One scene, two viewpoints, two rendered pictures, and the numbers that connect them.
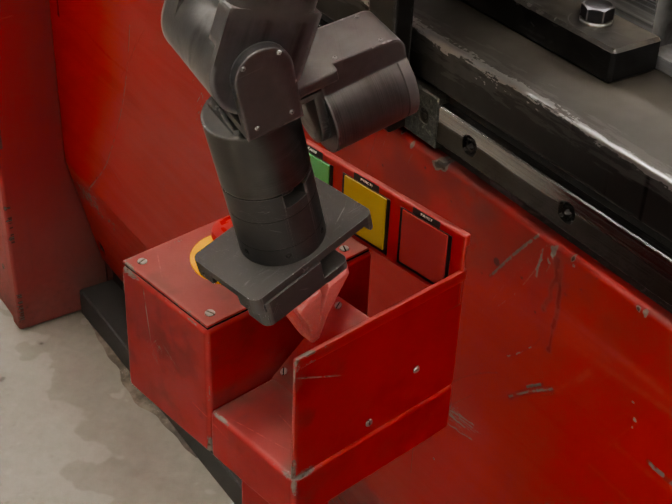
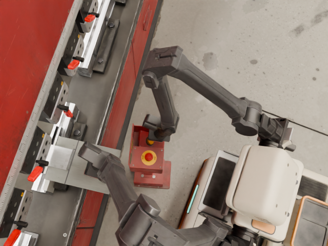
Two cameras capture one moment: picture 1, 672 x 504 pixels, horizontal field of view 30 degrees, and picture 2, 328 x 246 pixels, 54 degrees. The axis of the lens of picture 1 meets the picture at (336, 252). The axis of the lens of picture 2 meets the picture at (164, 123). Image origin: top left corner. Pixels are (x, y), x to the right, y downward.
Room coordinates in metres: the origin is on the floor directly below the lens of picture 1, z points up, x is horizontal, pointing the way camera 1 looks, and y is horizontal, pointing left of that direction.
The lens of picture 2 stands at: (0.97, 0.31, 2.28)
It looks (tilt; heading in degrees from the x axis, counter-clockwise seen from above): 72 degrees down; 221
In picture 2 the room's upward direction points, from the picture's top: 7 degrees clockwise
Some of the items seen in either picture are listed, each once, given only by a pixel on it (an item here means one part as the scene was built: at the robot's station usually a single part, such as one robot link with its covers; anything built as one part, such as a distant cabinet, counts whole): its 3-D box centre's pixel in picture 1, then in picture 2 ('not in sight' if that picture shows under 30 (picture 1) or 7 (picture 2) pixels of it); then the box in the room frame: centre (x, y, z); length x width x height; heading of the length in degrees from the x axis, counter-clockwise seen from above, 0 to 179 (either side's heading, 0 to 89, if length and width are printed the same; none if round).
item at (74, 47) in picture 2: not in sight; (64, 49); (0.79, -0.38, 1.21); 0.15 x 0.09 x 0.17; 35
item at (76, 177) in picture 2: not in sight; (83, 164); (1.01, -0.05, 1.00); 0.26 x 0.18 x 0.01; 125
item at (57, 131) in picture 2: not in sight; (51, 149); (1.07, -0.19, 0.99); 0.20 x 0.03 x 0.03; 35
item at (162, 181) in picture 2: not in sight; (153, 172); (0.72, 0.05, 0.06); 0.25 x 0.20 x 0.12; 134
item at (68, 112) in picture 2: not in sight; (65, 111); (0.93, -0.20, 1.15); 0.04 x 0.02 x 0.10; 125
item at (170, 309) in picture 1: (288, 314); (147, 149); (0.74, 0.03, 0.75); 0.20 x 0.16 x 0.18; 44
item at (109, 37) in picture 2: not in sight; (106, 45); (0.57, -0.47, 0.89); 0.30 x 0.05 x 0.03; 35
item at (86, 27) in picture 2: not in sight; (80, 5); (0.63, -0.50, 1.21); 0.15 x 0.09 x 0.17; 35
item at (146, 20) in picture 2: not in sight; (147, 17); (0.17, -0.63, 0.59); 0.15 x 0.02 x 0.07; 35
